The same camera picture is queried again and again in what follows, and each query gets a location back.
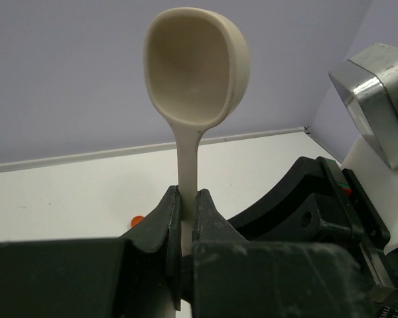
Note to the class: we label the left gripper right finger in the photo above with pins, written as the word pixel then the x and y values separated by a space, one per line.
pixel 234 277

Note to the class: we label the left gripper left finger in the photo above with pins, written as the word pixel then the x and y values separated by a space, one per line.
pixel 134 275

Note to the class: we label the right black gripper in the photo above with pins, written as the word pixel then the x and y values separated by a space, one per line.
pixel 317 201

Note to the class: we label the orange-red plastic spoon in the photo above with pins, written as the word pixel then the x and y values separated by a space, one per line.
pixel 136 220

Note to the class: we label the beige plastic spoon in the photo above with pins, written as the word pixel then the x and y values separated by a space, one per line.
pixel 197 66

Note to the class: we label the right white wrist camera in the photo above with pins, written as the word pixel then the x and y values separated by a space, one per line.
pixel 367 84

